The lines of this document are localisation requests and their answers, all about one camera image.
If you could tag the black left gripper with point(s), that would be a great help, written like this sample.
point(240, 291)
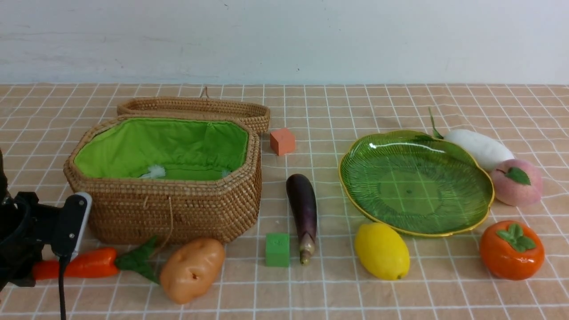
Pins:
point(26, 226)

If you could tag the orange red carrot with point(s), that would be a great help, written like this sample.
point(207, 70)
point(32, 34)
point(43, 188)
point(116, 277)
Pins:
point(105, 262)

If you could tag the brown potato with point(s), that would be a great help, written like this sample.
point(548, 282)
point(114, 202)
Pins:
point(191, 270)

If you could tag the purple eggplant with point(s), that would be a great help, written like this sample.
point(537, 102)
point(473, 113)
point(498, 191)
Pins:
point(303, 205)

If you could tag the yellow lemon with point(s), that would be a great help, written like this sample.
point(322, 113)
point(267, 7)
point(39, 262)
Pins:
point(382, 251)

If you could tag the white radish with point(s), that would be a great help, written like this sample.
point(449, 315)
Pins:
point(487, 152)

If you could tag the orange persimmon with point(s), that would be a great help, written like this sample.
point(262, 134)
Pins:
point(511, 250)

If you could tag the pink peach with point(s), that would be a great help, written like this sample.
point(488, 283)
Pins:
point(517, 182)

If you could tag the woven wicker basket green lining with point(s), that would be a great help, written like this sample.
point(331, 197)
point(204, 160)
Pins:
point(176, 178)

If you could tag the green foam cube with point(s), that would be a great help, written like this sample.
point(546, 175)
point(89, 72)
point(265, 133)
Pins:
point(277, 250)

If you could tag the woven wicker basket lid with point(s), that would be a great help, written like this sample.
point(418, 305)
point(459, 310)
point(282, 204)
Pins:
point(255, 116)

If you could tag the orange foam cube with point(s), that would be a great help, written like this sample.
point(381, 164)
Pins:
point(282, 141)

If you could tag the green glass leaf plate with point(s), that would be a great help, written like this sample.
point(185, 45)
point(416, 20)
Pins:
point(415, 183)

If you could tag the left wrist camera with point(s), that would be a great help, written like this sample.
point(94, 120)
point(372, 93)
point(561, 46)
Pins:
point(70, 226)

